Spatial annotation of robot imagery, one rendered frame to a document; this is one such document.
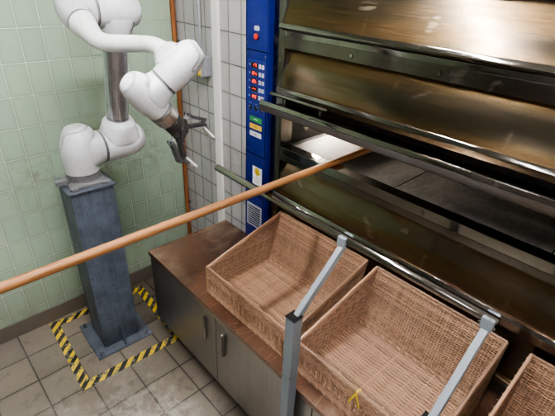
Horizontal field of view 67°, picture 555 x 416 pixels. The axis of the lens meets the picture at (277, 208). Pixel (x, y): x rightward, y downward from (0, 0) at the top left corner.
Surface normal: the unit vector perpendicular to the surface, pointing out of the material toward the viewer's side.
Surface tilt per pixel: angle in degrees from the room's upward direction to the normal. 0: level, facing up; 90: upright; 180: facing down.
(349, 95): 70
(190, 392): 0
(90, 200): 90
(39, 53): 90
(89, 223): 90
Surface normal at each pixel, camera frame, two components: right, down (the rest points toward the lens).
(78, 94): 0.68, 0.39
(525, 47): -0.68, 0.00
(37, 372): 0.04, -0.87
